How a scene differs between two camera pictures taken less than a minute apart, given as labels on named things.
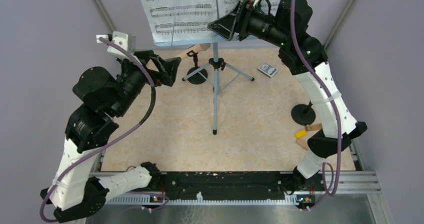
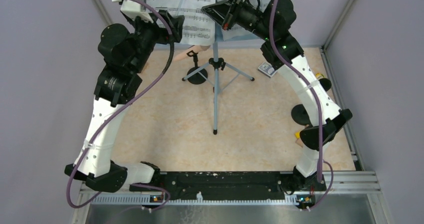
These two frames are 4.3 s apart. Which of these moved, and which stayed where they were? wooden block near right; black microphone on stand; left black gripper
Moved: left black gripper
Stayed: wooden block near right; black microphone on stand
